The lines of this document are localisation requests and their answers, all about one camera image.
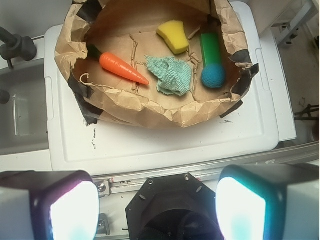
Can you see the brown paper bag tray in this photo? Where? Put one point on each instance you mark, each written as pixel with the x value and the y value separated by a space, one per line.
pixel 127 29

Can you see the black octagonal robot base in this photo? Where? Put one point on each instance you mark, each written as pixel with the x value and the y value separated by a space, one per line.
pixel 175 207

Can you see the orange toy carrot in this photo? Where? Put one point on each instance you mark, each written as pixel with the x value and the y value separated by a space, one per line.
pixel 116 65

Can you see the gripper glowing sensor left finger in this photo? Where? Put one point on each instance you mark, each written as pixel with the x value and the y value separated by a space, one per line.
pixel 48 205

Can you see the light blue woven cloth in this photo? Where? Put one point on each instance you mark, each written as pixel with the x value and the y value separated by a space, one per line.
pixel 173 76

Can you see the dark grey faucet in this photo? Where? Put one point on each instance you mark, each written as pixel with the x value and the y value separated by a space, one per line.
pixel 16 46

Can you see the blue textured ball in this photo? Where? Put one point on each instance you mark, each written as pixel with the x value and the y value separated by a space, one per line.
pixel 213 76

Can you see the yellow sponge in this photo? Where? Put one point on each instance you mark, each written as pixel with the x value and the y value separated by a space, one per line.
pixel 173 34

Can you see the white plastic bin lid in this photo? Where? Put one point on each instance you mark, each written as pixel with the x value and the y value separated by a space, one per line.
pixel 109 148

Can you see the green rectangular block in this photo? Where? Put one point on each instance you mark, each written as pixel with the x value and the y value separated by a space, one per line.
pixel 210 49

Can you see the grey sink basin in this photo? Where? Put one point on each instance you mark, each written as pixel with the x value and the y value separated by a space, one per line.
pixel 23 109

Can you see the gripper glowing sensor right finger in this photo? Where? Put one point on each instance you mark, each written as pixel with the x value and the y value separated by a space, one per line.
pixel 269 202

